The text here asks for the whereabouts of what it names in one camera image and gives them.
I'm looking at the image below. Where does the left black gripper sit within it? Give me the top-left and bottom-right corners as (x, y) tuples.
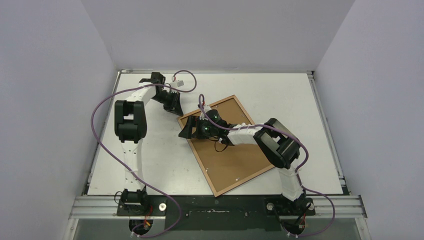
(152, 91), (184, 117)

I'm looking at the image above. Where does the wooden picture frame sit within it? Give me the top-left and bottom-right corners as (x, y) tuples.
(176, 94), (276, 198)

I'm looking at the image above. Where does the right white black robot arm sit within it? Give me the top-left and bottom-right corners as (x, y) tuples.
(178, 108), (315, 216)

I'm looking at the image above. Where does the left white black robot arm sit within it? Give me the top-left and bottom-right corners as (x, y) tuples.
(114, 72), (184, 216)

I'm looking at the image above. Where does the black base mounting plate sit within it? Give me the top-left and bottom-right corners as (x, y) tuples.
(116, 195), (316, 235)

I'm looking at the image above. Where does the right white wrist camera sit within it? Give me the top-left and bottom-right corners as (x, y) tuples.
(198, 104), (212, 119)

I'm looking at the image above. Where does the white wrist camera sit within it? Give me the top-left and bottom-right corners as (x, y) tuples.
(170, 76), (184, 88)
(198, 104), (212, 119)

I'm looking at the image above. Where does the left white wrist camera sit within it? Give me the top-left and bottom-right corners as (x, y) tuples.
(170, 76), (184, 88)

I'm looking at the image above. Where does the aluminium front rail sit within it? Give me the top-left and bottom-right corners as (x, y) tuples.
(70, 195), (367, 220)

